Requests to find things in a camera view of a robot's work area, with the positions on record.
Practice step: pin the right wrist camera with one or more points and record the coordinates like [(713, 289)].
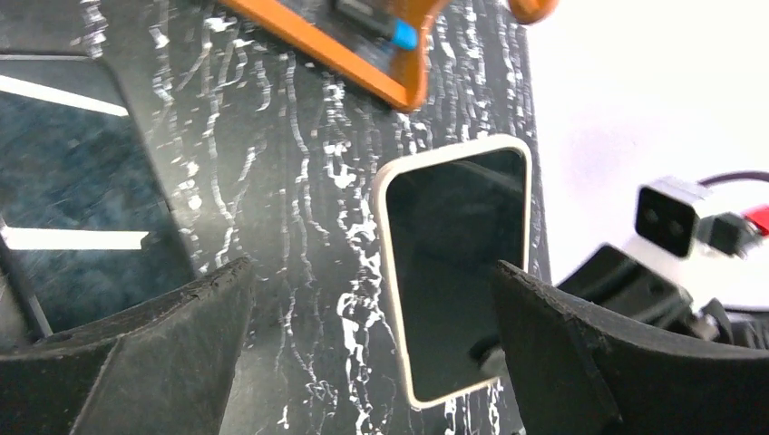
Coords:
[(678, 215)]

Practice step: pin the black smartphone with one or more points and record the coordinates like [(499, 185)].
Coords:
[(86, 228)]

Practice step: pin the black blue marker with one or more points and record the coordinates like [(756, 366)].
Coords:
[(379, 21)]

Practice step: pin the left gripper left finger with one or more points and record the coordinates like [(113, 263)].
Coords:
[(165, 366)]

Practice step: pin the phone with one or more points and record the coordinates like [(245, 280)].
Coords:
[(445, 218)]

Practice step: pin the orange wooden shelf rack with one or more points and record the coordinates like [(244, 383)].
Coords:
[(447, 31)]

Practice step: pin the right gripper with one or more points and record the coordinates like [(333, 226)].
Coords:
[(616, 281)]

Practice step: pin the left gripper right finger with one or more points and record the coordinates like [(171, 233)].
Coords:
[(578, 368)]

